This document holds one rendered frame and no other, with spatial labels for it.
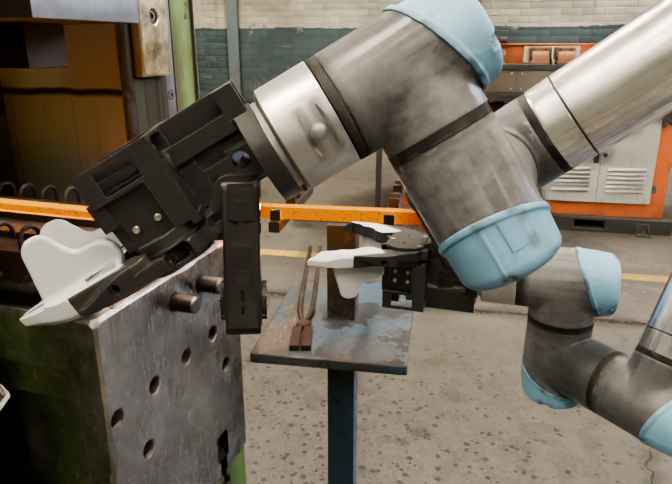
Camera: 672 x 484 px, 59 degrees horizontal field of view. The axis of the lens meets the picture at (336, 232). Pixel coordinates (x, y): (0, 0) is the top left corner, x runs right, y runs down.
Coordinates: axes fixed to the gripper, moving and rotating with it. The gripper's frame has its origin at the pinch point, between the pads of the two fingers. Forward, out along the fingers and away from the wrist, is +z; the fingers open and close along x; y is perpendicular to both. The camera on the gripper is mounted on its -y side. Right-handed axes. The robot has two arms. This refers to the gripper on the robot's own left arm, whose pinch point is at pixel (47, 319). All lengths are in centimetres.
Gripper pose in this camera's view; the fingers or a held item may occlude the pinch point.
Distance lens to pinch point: 46.4
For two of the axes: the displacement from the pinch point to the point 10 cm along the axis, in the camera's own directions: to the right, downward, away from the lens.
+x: 1.3, 3.0, -9.5
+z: -8.6, 5.1, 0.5
